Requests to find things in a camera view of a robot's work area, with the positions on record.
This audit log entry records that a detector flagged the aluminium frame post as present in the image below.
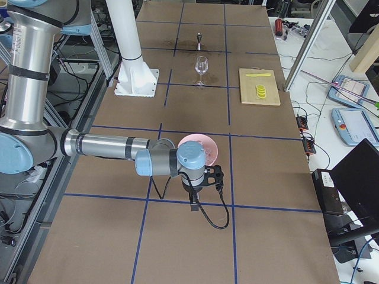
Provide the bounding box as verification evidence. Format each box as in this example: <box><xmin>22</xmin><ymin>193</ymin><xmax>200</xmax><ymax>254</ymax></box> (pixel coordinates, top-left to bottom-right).
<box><xmin>284</xmin><ymin>0</ymin><xmax>336</xmax><ymax>92</ymax></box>

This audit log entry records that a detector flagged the black laptop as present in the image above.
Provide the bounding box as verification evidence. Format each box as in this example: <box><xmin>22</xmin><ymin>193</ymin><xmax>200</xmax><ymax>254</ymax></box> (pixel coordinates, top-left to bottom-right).
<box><xmin>330</xmin><ymin>138</ymin><xmax>378</xmax><ymax>225</ymax></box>

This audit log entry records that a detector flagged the steel jigger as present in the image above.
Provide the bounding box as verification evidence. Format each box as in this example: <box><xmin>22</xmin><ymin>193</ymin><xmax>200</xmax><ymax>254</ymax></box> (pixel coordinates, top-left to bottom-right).
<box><xmin>196</xmin><ymin>33</ymin><xmax>203</xmax><ymax>51</ymax></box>

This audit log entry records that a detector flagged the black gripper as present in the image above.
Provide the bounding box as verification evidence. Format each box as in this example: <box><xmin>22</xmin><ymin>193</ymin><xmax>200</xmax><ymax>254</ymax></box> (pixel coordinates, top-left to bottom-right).
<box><xmin>181</xmin><ymin>176</ymin><xmax>205</xmax><ymax>212</ymax></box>

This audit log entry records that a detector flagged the pink bowl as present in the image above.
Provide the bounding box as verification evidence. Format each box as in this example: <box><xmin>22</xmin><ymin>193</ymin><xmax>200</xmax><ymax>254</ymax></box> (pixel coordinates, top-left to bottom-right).
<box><xmin>178</xmin><ymin>134</ymin><xmax>219</xmax><ymax>166</ymax></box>

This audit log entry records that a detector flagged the black box device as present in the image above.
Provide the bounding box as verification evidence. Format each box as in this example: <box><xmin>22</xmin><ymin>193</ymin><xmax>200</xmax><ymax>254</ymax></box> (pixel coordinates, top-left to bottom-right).
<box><xmin>311</xmin><ymin>169</ymin><xmax>343</xmax><ymax>216</ymax></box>

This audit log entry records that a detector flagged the bamboo cutting board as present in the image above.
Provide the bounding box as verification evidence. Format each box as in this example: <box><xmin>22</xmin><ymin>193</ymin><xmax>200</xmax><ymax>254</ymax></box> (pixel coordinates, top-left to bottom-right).
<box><xmin>239</xmin><ymin>68</ymin><xmax>281</xmax><ymax>106</ymax></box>

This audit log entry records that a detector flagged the white pedestal column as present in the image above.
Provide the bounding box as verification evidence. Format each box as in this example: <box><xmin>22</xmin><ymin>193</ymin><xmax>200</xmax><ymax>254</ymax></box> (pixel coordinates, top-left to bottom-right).
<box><xmin>106</xmin><ymin>0</ymin><xmax>159</xmax><ymax>98</ymax></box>

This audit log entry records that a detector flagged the aluminium frame rack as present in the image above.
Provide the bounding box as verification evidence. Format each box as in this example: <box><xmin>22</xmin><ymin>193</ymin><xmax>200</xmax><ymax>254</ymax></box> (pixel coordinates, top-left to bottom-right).
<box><xmin>1</xmin><ymin>11</ymin><xmax>116</xmax><ymax>283</ymax></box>

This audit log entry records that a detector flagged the clear wine glass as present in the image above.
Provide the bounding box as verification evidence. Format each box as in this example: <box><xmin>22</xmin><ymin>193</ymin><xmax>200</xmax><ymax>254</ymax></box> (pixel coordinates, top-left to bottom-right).
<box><xmin>195</xmin><ymin>56</ymin><xmax>208</xmax><ymax>88</ymax></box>

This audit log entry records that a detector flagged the red thermos bottle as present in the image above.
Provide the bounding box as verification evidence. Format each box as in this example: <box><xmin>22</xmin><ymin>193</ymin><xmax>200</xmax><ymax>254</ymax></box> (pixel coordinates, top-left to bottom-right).
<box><xmin>274</xmin><ymin>18</ymin><xmax>283</xmax><ymax>37</ymax></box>

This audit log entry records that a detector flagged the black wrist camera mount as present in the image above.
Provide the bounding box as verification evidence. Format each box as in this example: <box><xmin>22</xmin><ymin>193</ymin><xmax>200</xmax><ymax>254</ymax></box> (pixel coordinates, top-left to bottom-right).
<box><xmin>203</xmin><ymin>165</ymin><xmax>224</xmax><ymax>188</ymax></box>

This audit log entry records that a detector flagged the brown paper table cover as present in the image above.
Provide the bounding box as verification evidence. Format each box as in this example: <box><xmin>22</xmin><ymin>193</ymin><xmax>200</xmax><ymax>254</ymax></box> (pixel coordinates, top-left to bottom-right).
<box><xmin>28</xmin><ymin>1</ymin><xmax>339</xmax><ymax>283</ymax></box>

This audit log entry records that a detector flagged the yellow plastic knife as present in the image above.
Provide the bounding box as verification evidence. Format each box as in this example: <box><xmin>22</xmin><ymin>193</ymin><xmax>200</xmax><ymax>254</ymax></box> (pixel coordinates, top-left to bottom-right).
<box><xmin>245</xmin><ymin>73</ymin><xmax>271</xmax><ymax>78</ymax></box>

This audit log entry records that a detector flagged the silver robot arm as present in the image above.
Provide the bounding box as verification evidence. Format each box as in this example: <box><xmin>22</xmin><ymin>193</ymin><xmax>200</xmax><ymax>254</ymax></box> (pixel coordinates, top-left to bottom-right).
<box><xmin>1</xmin><ymin>1</ymin><xmax>208</xmax><ymax>211</ymax></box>

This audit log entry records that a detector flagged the blue teach pendant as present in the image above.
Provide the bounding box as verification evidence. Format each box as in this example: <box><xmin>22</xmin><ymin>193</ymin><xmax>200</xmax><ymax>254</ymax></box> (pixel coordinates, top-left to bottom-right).
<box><xmin>331</xmin><ymin>108</ymin><xmax>378</xmax><ymax>147</ymax></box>
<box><xmin>327</xmin><ymin>75</ymin><xmax>370</xmax><ymax>108</ymax></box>

